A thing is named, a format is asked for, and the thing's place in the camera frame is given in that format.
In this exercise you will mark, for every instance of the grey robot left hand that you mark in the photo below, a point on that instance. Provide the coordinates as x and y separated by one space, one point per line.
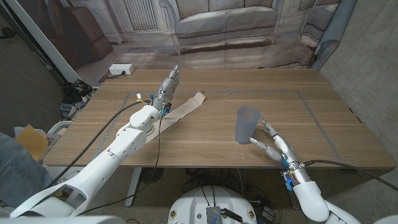
168 87

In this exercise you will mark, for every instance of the beige elastic arm wrap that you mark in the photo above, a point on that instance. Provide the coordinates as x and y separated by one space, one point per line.
183 110

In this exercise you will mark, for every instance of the translucent blue plastic cup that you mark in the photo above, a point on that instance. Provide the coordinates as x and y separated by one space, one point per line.
246 124

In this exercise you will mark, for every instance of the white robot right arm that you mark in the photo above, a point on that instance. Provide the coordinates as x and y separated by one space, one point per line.
311 199

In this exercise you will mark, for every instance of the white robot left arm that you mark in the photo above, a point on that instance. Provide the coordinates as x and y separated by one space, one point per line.
102 168

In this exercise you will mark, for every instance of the white power strip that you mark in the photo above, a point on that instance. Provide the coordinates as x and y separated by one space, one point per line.
120 68

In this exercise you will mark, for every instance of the printed sofa room backdrop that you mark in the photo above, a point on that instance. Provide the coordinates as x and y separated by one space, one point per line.
217 31

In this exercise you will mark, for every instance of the white table leg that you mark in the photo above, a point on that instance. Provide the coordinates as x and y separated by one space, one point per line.
133 186

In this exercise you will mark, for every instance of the white plastic bin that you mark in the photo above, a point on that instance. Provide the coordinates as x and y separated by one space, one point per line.
59 126

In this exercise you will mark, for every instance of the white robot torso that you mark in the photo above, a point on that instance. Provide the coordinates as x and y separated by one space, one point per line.
192 205

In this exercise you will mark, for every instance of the white slanted board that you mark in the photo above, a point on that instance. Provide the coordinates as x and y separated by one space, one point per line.
43 40

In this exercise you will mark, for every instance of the grey finned electronics module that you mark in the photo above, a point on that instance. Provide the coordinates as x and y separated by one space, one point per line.
213 215

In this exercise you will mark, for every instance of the yellow paper envelope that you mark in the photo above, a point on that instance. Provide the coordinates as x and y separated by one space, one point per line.
31 140

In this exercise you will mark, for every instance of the grey table leg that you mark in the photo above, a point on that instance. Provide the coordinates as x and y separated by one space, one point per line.
290 193

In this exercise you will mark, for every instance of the person in blue jeans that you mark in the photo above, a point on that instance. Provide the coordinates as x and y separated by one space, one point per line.
18 174

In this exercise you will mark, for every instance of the blue-grey rolled backdrop edge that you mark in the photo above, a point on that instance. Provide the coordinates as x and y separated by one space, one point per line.
334 31

